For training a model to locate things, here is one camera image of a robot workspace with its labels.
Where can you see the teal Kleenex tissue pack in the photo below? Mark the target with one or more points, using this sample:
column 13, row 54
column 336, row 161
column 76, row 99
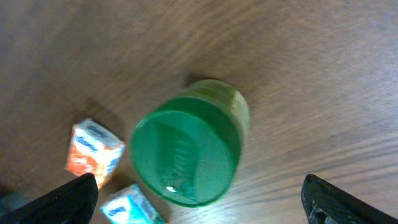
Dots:
column 130, row 206

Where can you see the green lid jar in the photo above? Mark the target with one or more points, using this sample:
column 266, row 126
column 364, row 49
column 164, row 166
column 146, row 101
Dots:
column 188, row 149

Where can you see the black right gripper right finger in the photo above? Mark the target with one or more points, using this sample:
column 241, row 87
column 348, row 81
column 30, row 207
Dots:
column 325, row 204

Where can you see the orange Kleenex tissue pack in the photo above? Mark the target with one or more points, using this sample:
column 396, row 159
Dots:
column 94, row 149

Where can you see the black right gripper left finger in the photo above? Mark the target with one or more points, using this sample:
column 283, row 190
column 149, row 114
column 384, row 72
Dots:
column 73, row 202

